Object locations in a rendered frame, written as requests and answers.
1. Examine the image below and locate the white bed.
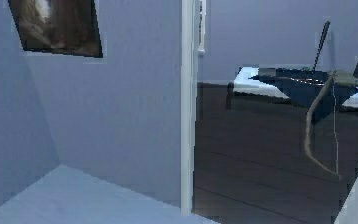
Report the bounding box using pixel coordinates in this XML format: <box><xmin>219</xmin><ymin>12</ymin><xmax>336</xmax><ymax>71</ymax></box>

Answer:
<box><xmin>225</xmin><ymin>65</ymin><xmax>358</xmax><ymax>111</ymax></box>

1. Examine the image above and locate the white framed window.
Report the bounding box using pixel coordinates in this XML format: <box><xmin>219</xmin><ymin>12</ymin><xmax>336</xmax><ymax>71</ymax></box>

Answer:
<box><xmin>198</xmin><ymin>0</ymin><xmax>208</xmax><ymax>57</ymax></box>

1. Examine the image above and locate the dark blue blanket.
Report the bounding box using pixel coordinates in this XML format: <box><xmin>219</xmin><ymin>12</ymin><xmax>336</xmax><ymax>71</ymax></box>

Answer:
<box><xmin>249</xmin><ymin>67</ymin><xmax>358</xmax><ymax>123</ymax></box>

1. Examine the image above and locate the tan bowed hoop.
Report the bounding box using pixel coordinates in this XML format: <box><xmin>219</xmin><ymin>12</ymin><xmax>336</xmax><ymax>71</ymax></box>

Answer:
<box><xmin>303</xmin><ymin>70</ymin><xmax>341</xmax><ymax>176</ymax></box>

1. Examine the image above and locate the black baseball bat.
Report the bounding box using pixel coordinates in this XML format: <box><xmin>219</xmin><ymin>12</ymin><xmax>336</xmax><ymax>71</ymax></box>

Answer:
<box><xmin>312</xmin><ymin>20</ymin><xmax>331</xmax><ymax>72</ymax></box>

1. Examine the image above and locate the green cloth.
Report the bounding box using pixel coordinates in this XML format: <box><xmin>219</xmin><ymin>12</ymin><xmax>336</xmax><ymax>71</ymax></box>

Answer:
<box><xmin>331</xmin><ymin>69</ymin><xmax>358</xmax><ymax>88</ymax></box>

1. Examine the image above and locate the brown framed wall picture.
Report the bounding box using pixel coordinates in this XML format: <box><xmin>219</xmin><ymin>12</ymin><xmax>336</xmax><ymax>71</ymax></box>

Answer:
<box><xmin>7</xmin><ymin>0</ymin><xmax>104</xmax><ymax>59</ymax></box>

